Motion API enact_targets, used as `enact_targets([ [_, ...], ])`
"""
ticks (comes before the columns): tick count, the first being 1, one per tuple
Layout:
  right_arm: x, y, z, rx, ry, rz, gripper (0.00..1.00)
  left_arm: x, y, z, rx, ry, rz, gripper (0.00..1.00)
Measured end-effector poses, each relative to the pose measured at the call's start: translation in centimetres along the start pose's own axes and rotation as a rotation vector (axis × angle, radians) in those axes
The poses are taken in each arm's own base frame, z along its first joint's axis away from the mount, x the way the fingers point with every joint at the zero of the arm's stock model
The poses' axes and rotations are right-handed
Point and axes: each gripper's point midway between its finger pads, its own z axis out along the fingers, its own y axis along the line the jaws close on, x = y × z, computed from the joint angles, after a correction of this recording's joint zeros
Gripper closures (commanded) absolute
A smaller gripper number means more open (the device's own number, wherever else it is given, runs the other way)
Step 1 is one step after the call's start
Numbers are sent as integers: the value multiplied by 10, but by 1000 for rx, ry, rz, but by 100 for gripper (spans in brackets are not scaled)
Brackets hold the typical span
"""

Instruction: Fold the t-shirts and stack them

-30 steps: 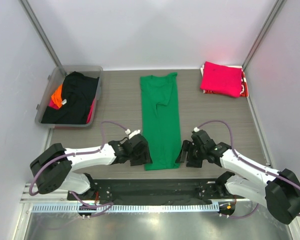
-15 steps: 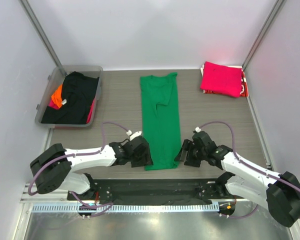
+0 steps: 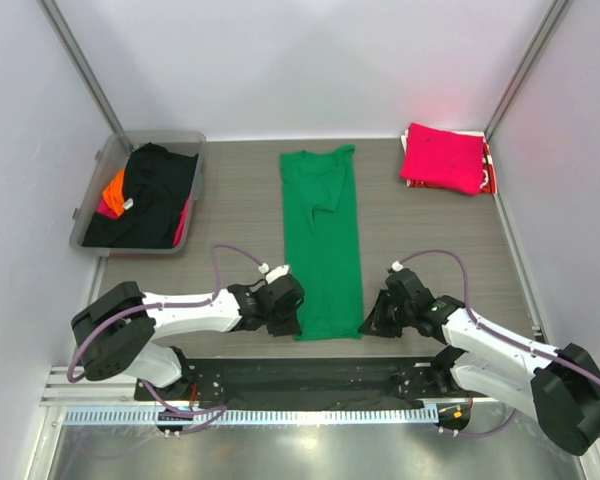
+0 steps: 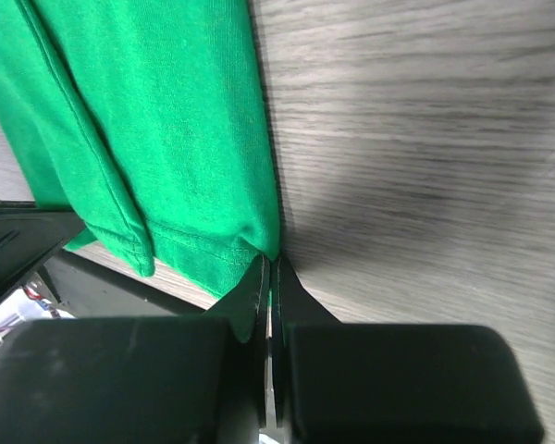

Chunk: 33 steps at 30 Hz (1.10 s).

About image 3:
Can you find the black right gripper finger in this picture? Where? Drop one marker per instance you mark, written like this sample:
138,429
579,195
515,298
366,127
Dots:
391,327
375,322

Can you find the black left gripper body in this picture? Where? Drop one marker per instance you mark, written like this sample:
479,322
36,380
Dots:
276,314

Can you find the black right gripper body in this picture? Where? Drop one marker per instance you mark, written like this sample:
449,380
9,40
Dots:
408,312

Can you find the green t-shirt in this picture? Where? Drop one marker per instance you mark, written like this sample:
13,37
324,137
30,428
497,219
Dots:
321,241

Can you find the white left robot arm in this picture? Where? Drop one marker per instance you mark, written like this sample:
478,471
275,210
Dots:
118,333

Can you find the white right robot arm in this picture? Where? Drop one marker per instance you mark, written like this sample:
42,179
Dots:
558,388

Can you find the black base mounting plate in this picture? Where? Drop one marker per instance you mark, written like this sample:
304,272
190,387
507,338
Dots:
311,384

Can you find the folded pink t-shirt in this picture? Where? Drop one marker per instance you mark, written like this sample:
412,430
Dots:
443,159

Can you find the black t-shirt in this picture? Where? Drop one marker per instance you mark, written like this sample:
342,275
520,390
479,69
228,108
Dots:
157,184

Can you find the orange t-shirt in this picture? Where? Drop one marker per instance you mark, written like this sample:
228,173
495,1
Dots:
113,196

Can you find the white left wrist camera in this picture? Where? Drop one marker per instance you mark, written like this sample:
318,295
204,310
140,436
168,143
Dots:
271,274

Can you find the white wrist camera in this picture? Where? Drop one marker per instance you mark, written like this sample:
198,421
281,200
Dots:
396,266
271,274

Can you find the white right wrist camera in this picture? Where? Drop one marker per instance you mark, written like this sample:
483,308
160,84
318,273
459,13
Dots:
396,266

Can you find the slotted white cable duct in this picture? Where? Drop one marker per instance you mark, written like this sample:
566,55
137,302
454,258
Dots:
156,416

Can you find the left aluminium corner post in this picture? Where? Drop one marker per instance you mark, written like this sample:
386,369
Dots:
63,31

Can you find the aluminium corner post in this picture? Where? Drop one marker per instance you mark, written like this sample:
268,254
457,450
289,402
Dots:
63,31
541,38

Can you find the right aluminium corner post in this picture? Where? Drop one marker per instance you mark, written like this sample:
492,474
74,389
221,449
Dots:
541,38

